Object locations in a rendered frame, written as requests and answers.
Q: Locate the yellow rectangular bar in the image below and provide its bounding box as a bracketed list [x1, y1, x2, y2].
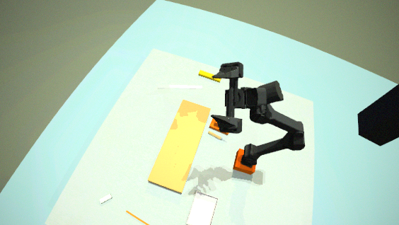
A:
[198, 70, 221, 82]

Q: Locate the orange rectangular panel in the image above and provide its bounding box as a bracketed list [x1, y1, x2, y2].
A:
[148, 100, 211, 194]

